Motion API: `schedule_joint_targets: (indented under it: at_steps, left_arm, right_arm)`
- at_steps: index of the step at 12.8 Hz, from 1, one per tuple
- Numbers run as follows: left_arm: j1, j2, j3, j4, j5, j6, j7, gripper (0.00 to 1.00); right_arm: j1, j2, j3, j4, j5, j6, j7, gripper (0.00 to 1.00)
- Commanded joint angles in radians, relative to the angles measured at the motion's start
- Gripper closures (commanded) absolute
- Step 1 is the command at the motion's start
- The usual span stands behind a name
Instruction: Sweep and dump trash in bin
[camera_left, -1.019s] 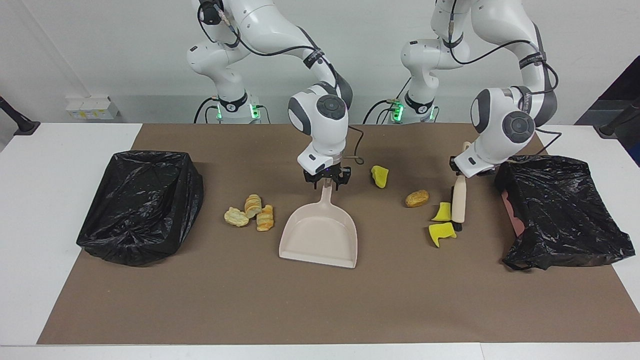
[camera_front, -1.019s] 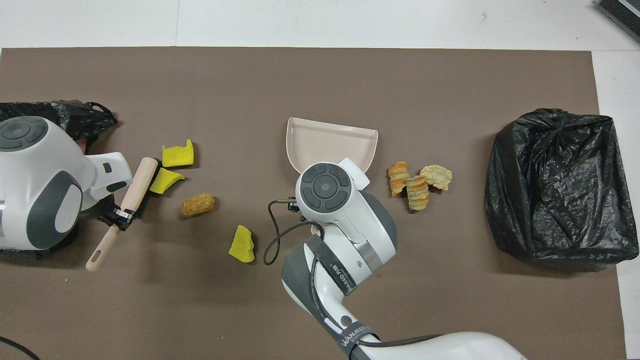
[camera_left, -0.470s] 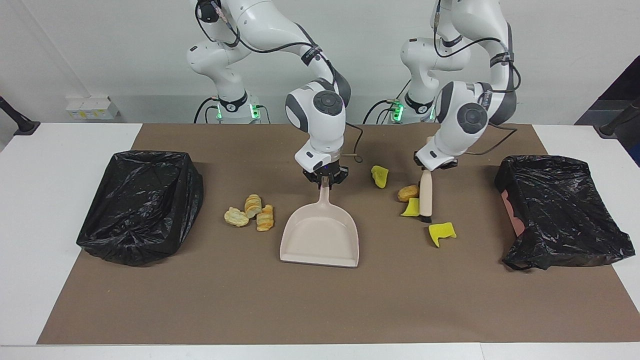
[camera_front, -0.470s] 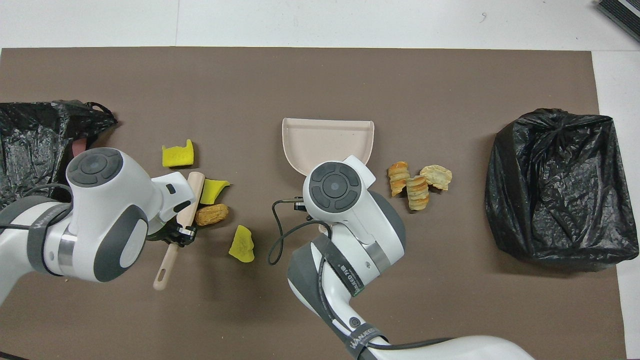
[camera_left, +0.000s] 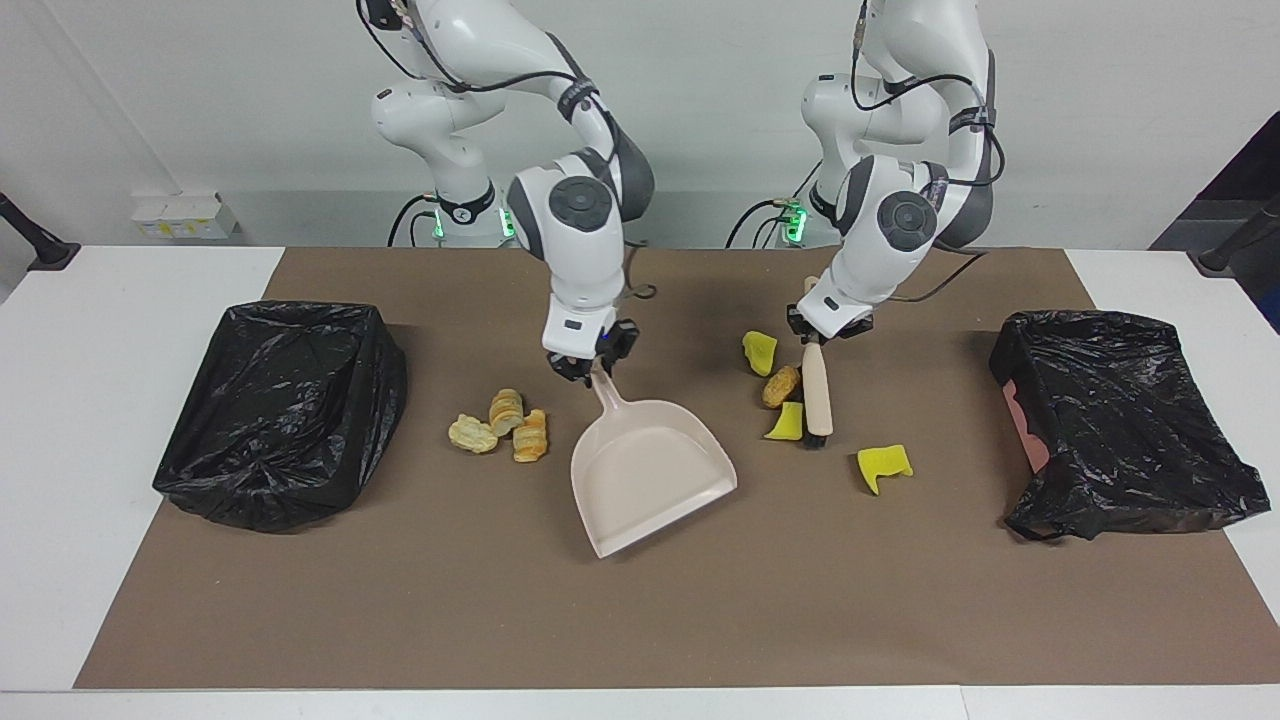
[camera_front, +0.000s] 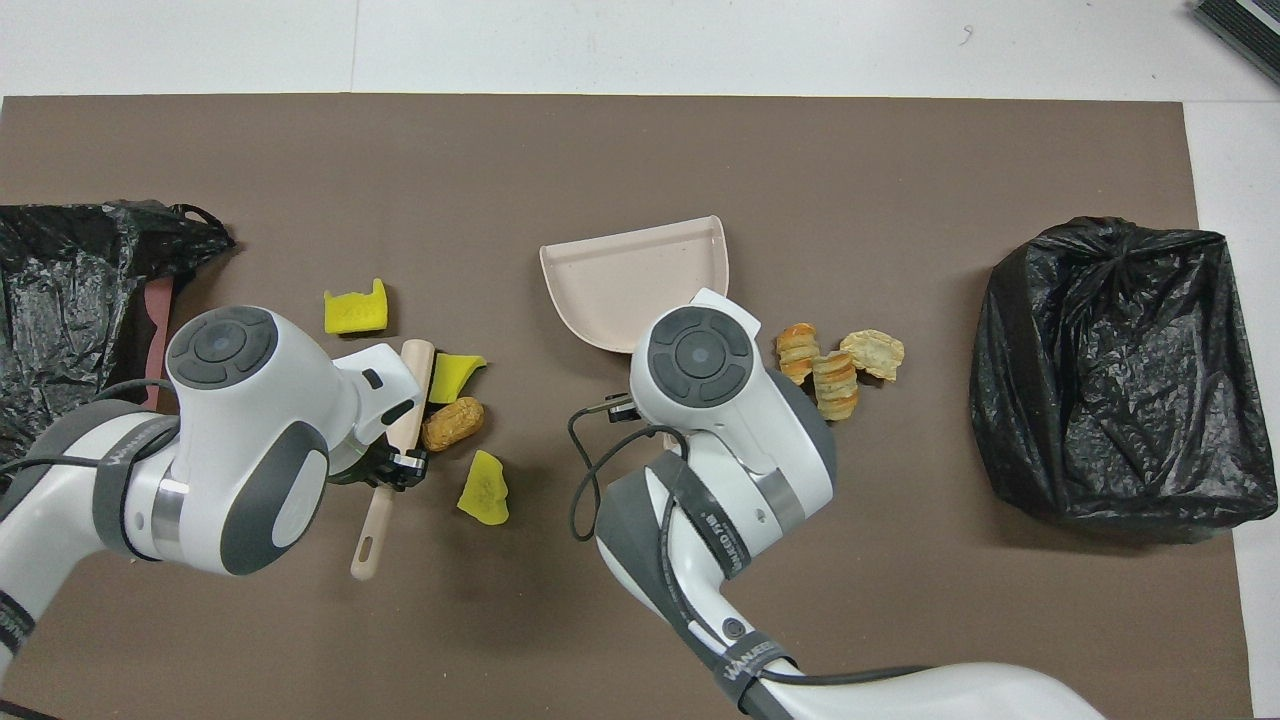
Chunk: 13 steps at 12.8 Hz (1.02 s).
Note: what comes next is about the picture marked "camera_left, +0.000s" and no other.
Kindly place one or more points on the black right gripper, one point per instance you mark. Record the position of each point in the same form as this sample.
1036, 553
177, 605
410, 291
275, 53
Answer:
620, 338

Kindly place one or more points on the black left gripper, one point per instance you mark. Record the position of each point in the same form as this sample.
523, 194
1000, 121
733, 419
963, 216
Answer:
852, 330

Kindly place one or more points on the beige hand brush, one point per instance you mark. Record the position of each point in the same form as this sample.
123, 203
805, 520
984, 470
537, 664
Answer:
817, 385

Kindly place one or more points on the yellow sponge piece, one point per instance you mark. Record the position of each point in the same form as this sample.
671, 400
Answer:
760, 352
785, 424
882, 465

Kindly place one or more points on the brown toy bread roll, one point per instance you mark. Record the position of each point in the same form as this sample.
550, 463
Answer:
780, 387

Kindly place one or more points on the striped spiral pastry roll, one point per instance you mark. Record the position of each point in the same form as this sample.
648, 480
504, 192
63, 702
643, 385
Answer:
530, 440
506, 410

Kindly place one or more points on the beige plastic dustpan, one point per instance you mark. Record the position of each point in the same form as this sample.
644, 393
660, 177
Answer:
650, 470

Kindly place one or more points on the pale flaky puff pastry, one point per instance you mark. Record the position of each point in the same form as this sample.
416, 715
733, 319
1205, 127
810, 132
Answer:
472, 434

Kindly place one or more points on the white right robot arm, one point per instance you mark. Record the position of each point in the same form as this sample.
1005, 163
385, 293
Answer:
580, 250

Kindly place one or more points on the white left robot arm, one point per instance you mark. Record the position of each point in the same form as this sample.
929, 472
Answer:
900, 215

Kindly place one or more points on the pink plastic bin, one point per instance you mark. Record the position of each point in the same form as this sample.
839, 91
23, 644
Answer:
1028, 430

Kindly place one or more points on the black bag lined bin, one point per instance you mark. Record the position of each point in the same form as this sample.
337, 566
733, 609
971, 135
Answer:
280, 420

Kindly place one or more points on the right black bag bin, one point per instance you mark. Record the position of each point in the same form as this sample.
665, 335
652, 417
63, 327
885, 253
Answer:
1130, 420

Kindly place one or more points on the brown table mat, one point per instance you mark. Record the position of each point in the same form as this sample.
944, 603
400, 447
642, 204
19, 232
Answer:
600, 620

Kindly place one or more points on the white power strip box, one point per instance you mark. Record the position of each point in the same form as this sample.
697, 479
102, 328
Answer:
180, 215

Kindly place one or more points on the dark partition panel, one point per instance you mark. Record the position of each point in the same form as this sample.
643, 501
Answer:
1250, 170

